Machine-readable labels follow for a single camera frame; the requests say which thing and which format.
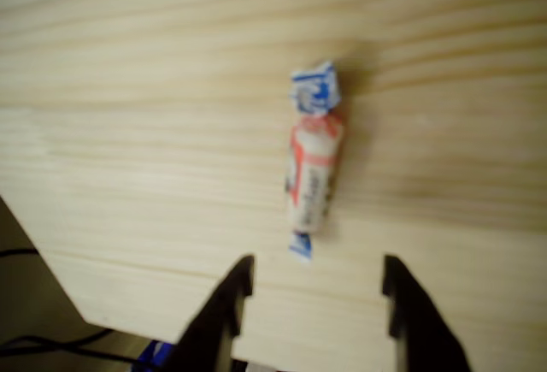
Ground white candy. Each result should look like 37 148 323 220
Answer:
284 60 347 264

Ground blue white packet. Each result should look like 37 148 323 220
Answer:
136 340 176 369

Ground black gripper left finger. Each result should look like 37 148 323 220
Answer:
164 254 256 372

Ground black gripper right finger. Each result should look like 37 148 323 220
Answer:
380 254 476 372

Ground black cable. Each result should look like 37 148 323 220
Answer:
0 330 142 364
0 249 42 259

